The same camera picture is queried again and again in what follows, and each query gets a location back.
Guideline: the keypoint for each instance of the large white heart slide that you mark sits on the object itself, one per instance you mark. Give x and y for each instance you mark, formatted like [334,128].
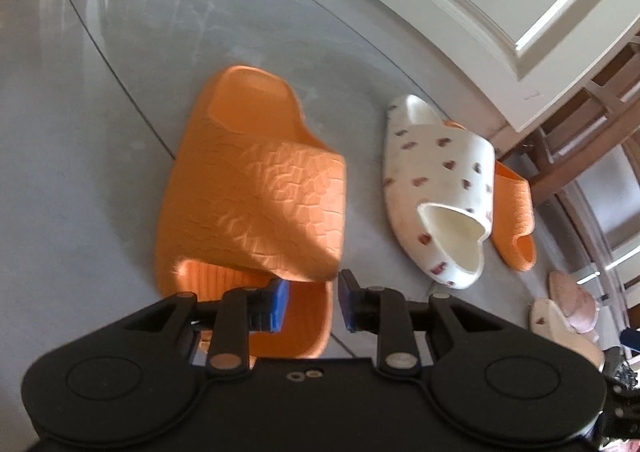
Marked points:
[547,320]

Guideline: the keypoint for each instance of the brown wooden shoe rack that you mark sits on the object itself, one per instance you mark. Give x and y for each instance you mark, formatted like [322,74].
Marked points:
[583,165]

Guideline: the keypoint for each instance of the small white heart slide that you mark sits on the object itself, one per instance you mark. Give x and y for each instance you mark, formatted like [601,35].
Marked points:
[438,184]

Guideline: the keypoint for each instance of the orange slide sandal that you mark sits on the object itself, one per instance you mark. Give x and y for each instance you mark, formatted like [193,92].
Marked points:
[515,212]
[253,195]

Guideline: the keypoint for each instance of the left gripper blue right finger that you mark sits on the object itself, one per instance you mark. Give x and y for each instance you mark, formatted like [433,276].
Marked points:
[384,313]

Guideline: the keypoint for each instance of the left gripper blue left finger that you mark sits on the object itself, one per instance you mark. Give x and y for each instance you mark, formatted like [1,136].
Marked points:
[241,312]

